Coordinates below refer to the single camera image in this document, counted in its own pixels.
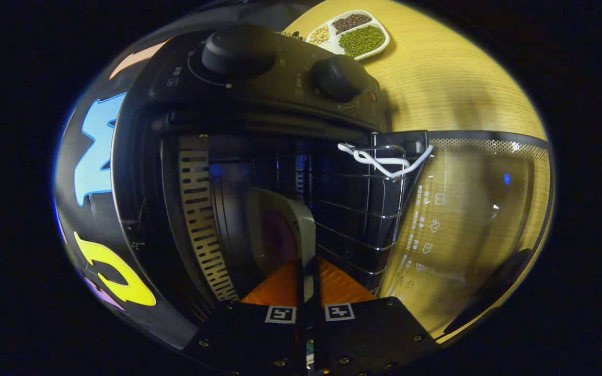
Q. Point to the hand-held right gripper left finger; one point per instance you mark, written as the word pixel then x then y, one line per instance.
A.
pixel 301 292

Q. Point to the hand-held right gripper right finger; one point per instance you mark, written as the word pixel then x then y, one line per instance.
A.
pixel 315 292

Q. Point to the pink ham slice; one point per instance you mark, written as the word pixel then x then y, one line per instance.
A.
pixel 277 235

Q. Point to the pale green food tray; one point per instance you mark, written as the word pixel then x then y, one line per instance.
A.
pixel 303 224

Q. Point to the black electric oven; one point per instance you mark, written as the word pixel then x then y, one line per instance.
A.
pixel 238 49

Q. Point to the metal oven rack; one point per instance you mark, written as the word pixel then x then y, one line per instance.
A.
pixel 353 209

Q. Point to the white divided dish of beans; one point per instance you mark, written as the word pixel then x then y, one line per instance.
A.
pixel 361 39

